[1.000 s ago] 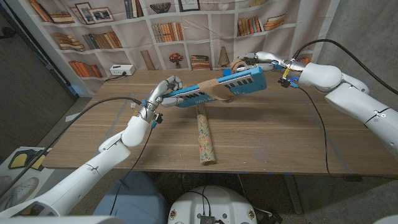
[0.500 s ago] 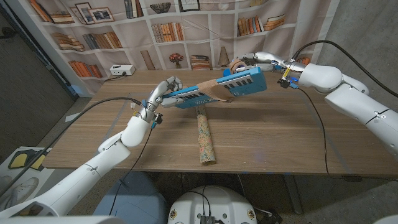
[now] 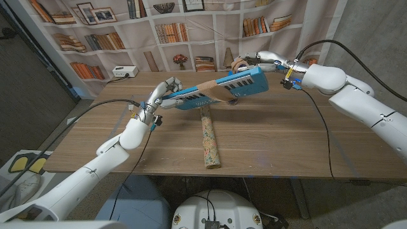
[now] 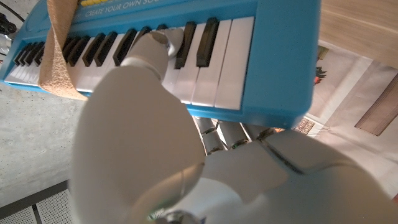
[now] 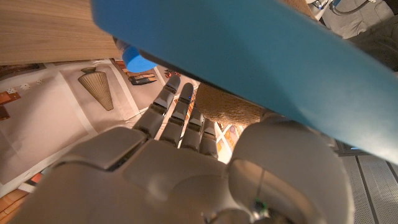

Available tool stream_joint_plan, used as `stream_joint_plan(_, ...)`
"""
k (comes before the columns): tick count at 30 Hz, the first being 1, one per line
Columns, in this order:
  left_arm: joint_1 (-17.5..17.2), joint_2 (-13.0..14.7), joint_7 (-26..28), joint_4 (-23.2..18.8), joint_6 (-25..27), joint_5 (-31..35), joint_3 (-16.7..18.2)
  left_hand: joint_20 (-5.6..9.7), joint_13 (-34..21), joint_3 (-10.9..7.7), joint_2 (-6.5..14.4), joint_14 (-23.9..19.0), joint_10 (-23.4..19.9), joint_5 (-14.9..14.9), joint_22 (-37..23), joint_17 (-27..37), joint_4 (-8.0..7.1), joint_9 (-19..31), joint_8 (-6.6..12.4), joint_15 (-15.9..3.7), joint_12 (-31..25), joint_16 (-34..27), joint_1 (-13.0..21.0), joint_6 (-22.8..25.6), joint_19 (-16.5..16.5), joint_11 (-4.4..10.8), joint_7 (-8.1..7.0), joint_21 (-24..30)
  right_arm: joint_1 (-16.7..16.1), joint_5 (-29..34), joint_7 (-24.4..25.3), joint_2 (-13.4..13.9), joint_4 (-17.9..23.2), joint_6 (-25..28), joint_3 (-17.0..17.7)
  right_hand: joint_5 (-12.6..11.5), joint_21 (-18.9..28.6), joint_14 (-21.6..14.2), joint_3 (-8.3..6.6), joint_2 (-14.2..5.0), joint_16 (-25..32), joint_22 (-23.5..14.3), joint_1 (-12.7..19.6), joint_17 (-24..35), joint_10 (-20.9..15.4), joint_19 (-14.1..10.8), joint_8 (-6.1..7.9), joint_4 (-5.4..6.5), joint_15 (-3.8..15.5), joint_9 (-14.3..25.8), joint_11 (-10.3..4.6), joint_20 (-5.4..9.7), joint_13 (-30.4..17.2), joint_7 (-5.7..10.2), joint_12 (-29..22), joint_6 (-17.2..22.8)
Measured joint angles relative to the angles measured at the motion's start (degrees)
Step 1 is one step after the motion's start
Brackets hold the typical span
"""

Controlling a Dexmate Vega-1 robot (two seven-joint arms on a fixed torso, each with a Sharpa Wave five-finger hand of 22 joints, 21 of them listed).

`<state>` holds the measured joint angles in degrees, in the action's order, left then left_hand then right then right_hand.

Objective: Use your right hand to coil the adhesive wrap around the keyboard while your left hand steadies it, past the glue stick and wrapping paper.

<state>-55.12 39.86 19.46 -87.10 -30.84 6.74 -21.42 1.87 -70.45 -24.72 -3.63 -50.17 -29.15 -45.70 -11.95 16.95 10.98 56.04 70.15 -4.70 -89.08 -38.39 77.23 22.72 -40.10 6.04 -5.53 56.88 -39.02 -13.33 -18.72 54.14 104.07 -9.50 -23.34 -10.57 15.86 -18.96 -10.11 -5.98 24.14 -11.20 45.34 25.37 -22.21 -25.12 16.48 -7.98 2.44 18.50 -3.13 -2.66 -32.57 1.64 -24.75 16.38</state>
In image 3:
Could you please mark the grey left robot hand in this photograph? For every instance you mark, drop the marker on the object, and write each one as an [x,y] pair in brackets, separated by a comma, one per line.
[159,95]

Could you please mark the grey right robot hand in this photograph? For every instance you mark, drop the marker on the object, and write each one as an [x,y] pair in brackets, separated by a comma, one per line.
[273,60]

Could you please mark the blue toy keyboard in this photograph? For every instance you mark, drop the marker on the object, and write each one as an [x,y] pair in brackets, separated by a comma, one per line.
[229,87]

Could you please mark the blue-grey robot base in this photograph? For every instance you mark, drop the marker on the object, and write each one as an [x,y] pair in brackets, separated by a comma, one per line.
[136,203]

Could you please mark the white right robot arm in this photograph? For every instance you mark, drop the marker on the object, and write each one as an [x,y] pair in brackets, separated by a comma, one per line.
[362,101]

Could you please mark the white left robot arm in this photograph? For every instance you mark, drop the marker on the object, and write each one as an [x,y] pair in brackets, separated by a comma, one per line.
[79,178]

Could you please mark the floral wrapping paper roll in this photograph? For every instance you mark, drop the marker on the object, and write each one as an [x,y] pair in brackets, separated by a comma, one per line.
[210,140]

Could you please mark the white power strip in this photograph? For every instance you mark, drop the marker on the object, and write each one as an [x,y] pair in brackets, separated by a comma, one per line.
[124,71]

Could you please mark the dark can with blue lid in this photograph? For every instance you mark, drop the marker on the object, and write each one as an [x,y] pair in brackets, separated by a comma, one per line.
[233,101]

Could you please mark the printed bookshelf backdrop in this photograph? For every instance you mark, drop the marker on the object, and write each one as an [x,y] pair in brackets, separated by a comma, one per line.
[190,28]

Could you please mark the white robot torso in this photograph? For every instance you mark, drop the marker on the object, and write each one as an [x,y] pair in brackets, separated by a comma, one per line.
[216,206]

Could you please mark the grey metal table leg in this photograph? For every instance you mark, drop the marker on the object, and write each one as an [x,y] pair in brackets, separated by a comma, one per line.
[300,198]

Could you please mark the yellow and black floor mat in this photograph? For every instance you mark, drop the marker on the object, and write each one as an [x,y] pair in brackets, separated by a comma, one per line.
[28,163]

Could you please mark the black floor adapter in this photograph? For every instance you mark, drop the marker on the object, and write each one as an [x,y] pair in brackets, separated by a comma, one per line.
[276,221]

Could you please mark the white shoe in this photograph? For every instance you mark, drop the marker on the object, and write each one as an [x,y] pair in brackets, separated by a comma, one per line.
[22,189]

